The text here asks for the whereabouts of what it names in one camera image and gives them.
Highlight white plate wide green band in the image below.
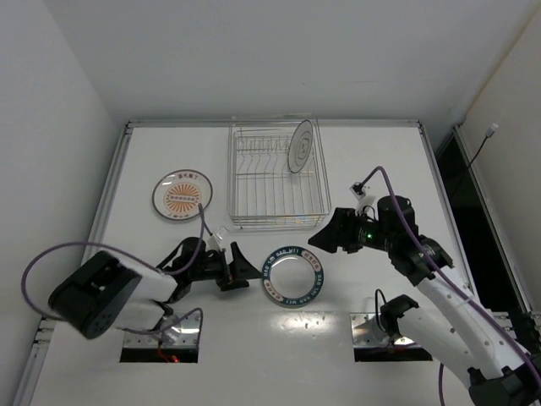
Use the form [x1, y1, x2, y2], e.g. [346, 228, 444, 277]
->
[261, 246, 325, 308]

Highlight white plate thin green rim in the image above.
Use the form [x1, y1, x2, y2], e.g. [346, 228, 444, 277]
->
[287, 120, 314, 173]

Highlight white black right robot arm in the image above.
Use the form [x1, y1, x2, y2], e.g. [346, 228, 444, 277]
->
[309, 196, 540, 405]

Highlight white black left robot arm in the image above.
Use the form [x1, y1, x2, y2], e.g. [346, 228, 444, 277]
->
[48, 237, 262, 339]

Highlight white plate orange sunburst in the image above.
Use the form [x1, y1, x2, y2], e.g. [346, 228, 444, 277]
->
[151, 169, 214, 222]

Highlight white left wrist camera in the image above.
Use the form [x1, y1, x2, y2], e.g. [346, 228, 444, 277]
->
[206, 227, 229, 252]

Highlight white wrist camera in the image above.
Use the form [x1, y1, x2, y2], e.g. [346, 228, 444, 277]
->
[206, 227, 229, 252]
[350, 182, 376, 215]

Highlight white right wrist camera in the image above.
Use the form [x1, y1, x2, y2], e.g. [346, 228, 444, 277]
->
[350, 182, 376, 215]

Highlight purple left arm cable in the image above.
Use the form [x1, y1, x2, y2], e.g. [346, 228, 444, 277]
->
[21, 204, 214, 348]

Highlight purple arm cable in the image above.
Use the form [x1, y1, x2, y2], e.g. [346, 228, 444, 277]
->
[367, 166, 541, 406]
[21, 204, 214, 348]

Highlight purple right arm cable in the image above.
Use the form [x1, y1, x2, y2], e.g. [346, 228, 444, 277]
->
[367, 166, 541, 406]

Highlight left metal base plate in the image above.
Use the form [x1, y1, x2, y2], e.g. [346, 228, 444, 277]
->
[123, 308, 203, 350]

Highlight metal base plate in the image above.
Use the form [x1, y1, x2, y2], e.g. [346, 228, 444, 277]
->
[123, 308, 203, 350]
[349, 312, 421, 350]

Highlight metal wire dish rack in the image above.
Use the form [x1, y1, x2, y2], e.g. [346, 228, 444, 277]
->
[227, 114, 331, 230]

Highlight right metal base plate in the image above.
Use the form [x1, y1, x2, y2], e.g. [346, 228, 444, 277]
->
[349, 312, 421, 350]

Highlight black cable white plug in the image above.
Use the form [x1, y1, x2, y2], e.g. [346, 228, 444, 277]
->
[466, 123, 499, 171]

